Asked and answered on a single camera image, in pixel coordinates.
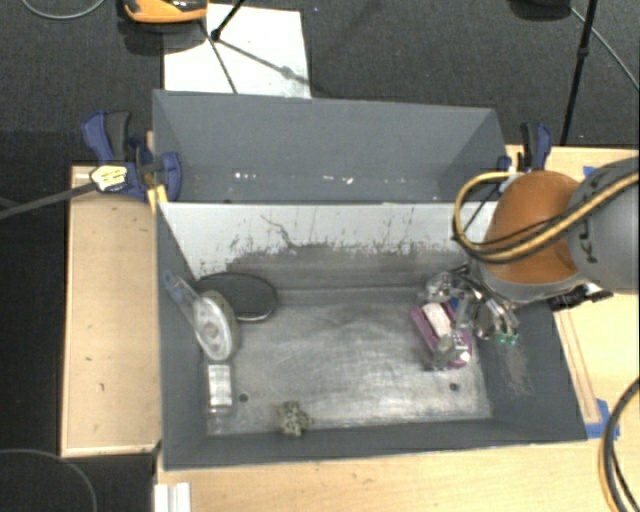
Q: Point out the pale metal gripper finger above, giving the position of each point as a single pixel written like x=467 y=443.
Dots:
x=444 y=352

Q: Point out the purple and white box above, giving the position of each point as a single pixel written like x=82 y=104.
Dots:
x=424 y=330

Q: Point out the grey metal bin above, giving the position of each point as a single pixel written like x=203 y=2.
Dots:
x=350 y=350

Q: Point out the speckled beige lump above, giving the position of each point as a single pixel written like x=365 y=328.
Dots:
x=292 y=419

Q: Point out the dark grey oval disc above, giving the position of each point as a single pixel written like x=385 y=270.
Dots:
x=247 y=296

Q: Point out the pale wood board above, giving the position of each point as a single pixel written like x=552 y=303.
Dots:
x=110 y=325

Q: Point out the black cylinder on white bracket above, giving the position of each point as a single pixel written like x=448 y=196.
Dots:
x=575 y=299

